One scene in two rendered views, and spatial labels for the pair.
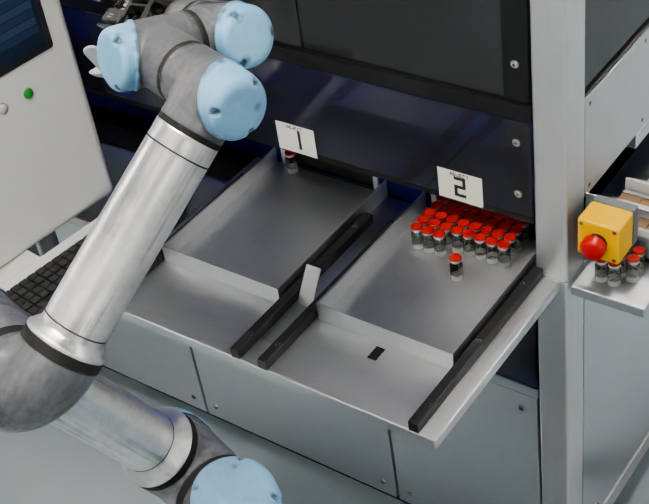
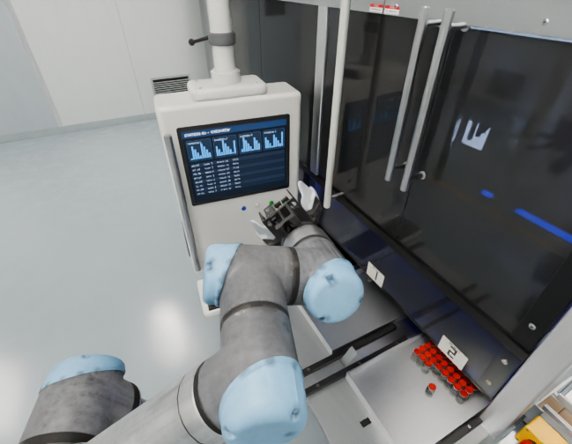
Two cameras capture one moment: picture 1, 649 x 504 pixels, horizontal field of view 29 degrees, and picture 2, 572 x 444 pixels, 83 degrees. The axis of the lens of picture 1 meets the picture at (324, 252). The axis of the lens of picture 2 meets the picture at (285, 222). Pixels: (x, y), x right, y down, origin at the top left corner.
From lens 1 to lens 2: 1.09 m
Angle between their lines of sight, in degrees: 18
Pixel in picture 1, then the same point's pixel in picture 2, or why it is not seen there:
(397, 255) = (400, 358)
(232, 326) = (303, 356)
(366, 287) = (377, 371)
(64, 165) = not seen: hidden behind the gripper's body
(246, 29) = (336, 293)
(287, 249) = (348, 323)
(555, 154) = (531, 388)
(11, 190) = (251, 237)
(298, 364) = (323, 403)
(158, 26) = (253, 264)
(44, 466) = not seen: hidden behind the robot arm
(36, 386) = not seen: outside the picture
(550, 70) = (562, 349)
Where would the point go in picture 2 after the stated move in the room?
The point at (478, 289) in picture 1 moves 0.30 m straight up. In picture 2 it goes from (438, 410) to (475, 353)
